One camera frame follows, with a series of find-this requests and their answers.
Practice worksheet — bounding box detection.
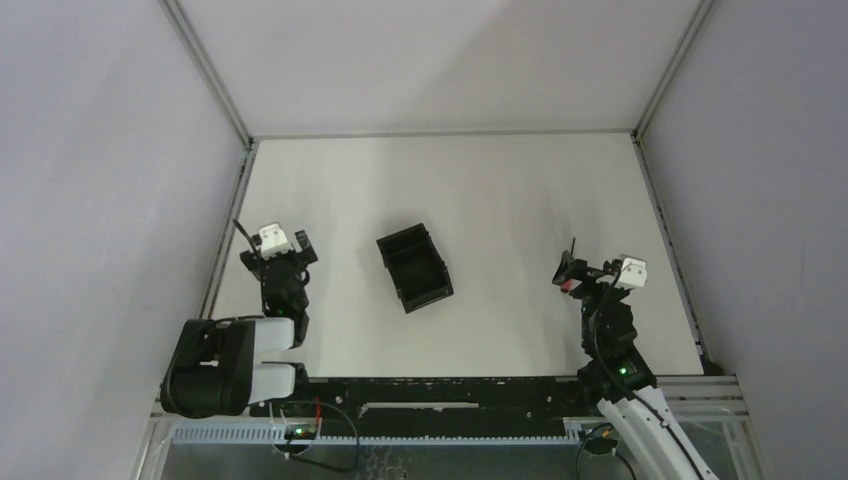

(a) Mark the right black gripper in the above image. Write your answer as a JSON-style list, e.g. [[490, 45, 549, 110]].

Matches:
[[553, 252, 630, 352]]

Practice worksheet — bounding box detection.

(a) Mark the red handled screwdriver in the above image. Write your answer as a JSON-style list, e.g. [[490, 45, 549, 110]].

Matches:
[[560, 237, 576, 293]]

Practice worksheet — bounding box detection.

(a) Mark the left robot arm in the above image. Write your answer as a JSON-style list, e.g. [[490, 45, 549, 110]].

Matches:
[[159, 223, 318, 419]]

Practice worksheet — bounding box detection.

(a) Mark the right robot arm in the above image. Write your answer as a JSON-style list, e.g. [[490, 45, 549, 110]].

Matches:
[[551, 250, 717, 479]]

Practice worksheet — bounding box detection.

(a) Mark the black plastic bin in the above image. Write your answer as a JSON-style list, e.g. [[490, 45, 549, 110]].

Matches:
[[376, 223, 454, 314]]

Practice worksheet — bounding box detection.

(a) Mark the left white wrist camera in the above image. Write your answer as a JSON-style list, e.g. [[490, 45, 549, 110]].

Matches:
[[257, 222, 294, 260]]

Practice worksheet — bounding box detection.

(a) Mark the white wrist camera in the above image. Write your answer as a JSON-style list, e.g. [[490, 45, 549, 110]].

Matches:
[[617, 254, 648, 290], [257, 222, 294, 260]]

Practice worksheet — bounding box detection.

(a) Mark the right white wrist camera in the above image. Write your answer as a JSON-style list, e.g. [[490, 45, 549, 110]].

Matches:
[[617, 254, 648, 290]]

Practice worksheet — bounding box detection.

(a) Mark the left black cable loop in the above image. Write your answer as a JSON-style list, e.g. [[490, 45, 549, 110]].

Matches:
[[270, 398, 362, 475]]

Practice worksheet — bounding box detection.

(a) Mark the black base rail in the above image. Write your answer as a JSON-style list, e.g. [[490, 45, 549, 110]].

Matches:
[[249, 376, 598, 439]]

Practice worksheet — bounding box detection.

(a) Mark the white slotted cable duct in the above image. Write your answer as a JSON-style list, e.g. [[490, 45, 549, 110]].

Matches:
[[170, 423, 584, 446]]

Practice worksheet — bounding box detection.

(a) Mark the right black base cable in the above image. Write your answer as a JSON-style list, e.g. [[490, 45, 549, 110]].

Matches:
[[573, 423, 639, 480]]

